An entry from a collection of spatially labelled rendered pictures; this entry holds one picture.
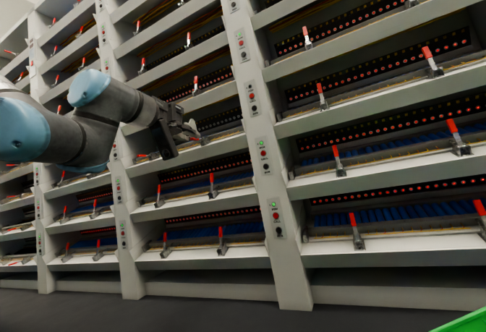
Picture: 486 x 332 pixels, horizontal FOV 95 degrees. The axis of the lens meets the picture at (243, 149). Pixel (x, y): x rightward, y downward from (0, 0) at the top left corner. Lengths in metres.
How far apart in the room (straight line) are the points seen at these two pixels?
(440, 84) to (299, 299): 0.67
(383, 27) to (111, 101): 0.70
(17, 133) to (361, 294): 0.82
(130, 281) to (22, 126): 0.86
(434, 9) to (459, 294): 0.69
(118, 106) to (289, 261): 0.61
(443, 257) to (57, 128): 0.83
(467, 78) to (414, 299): 0.55
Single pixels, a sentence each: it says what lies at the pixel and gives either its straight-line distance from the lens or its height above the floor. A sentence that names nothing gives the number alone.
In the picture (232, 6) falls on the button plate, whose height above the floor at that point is 1.00.
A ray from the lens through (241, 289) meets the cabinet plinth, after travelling 0.89.
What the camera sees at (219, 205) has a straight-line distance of 0.81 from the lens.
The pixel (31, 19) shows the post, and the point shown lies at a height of 1.69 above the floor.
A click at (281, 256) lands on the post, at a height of 0.15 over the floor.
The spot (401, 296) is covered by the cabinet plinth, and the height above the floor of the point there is 0.03.
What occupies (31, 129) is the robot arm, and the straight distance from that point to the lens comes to 0.44.
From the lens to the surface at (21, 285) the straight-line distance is 2.14.
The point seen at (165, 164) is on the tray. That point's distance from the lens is 0.95.
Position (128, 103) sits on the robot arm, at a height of 0.61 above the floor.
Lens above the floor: 0.38
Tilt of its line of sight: 9 degrees up
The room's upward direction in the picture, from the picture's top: 11 degrees counter-clockwise
